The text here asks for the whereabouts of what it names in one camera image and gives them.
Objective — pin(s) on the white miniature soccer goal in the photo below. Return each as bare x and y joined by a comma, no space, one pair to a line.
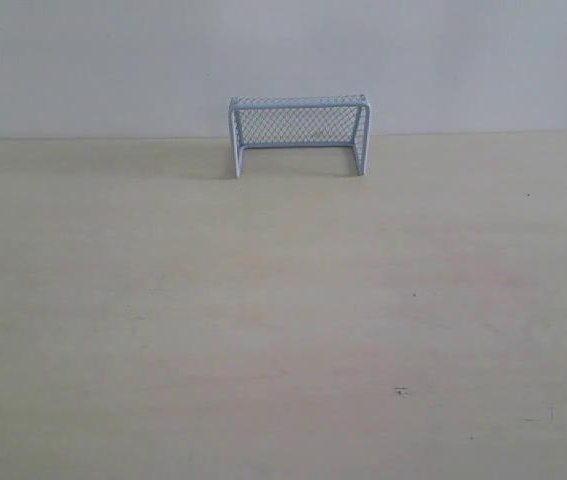
300,122

